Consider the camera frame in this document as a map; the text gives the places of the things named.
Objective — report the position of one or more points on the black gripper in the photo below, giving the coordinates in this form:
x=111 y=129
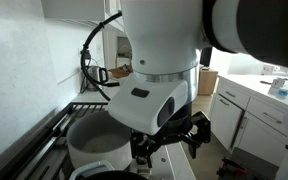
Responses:
x=193 y=129

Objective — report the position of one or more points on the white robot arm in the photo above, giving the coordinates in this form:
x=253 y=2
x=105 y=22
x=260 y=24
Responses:
x=165 y=36

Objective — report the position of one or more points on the black gas stove top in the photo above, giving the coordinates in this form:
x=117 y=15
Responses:
x=44 y=155

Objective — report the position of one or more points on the white lower cabinet drawers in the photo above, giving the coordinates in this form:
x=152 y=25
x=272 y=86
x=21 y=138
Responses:
x=240 y=120

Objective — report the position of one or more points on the wooden side cabinet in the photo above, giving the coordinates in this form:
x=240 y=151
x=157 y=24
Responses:
x=207 y=80

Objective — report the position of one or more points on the steel electric kettle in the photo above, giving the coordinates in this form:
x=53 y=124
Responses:
x=99 y=74

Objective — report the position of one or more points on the white upper cabinet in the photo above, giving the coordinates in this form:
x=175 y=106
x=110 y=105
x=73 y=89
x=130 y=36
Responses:
x=88 y=12

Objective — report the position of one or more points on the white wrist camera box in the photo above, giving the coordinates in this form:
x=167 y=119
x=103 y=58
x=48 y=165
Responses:
x=146 y=106

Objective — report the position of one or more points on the white saucepan with steel handle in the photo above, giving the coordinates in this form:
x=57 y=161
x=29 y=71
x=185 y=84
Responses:
x=98 y=136

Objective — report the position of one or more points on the wooden basket with handle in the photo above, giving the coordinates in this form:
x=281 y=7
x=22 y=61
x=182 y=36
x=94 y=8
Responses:
x=122 y=71

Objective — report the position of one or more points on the black wall plug adapter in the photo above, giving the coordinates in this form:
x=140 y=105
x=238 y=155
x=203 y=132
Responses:
x=86 y=55

